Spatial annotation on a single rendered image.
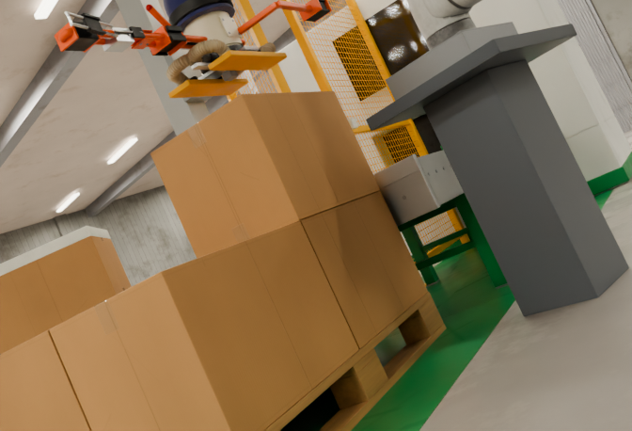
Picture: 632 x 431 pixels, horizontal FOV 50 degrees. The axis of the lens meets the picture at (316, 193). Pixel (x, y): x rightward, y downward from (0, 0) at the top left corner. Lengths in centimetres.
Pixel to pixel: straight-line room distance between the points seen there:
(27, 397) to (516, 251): 139
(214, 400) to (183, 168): 88
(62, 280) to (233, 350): 205
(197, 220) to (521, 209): 97
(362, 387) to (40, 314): 201
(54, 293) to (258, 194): 174
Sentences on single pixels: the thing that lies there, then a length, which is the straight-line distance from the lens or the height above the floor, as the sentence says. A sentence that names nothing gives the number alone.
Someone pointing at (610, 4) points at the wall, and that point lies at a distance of 1349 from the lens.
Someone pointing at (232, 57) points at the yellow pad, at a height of 111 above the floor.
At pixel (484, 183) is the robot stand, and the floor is 41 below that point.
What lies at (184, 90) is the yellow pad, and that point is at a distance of 231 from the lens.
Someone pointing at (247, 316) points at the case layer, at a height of 38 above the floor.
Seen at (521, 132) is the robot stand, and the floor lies 51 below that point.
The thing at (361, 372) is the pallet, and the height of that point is 9.
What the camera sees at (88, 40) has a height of 121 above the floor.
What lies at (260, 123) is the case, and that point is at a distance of 198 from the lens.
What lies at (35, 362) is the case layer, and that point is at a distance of 182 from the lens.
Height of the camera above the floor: 45
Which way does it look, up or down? 4 degrees up
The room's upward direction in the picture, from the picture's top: 25 degrees counter-clockwise
